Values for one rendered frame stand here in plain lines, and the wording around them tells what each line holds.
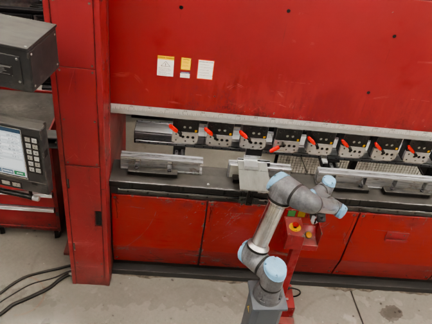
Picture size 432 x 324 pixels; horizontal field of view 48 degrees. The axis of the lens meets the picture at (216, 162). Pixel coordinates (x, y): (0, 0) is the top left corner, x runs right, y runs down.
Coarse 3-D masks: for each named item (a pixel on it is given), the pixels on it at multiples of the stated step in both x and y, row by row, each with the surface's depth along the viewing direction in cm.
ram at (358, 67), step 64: (128, 0) 230; (192, 0) 231; (256, 0) 231; (320, 0) 231; (384, 0) 232; (128, 64) 251; (192, 64) 251; (256, 64) 252; (320, 64) 252; (384, 64) 253; (320, 128) 277
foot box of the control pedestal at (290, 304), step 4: (288, 292) 329; (288, 296) 327; (292, 296) 327; (292, 300) 325; (288, 304) 322; (292, 304) 322; (288, 308) 321; (292, 308) 321; (284, 312) 324; (288, 312) 324; (292, 312) 324; (284, 316) 326; (288, 316) 327; (292, 316) 327; (280, 320) 324; (284, 320) 324; (288, 320) 325; (292, 320) 325
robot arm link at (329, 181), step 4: (324, 176) 261; (328, 176) 261; (324, 180) 258; (328, 180) 258; (332, 180) 259; (324, 184) 258; (328, 184) 257; (332, 184) 257; (328, 188) 258; (332, 188) 260; (328, 192) 259
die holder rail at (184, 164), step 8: (128, 152) 293; (136, 152) 294; (144, 152) 295; (120, 160) 291; (128, 160) 291; (144, 160) 292; (152, 160) 291; (160, 160) 292; (168, 160) 292; (176, 160) 292; (184, 160) 293; (192, 160) 294; (200, 160) 295; (176, 168) 296; (184, 168) 296; (192, 168) 296; (200, 168) 302
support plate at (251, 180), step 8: (240, 168) 288; (264, 168) 291; (240, 176) 282; (248, 176) 283; (256, 176) 284; (264, 176) 285; (240, 184) 276; (248, 184) 277; (256, 184) 278; (264, 184) 279
